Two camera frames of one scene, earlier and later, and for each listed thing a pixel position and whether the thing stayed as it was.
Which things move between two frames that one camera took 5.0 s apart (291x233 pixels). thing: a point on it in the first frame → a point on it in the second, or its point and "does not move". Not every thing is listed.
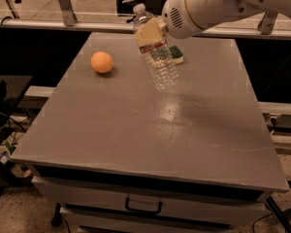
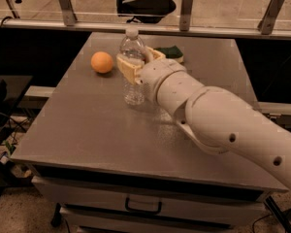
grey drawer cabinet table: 116,155 does not move
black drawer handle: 143,211 does not move
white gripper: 175,20 → 159,75
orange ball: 102,62 does not move
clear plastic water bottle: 157,55 → 132,49
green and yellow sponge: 177,54 does not move
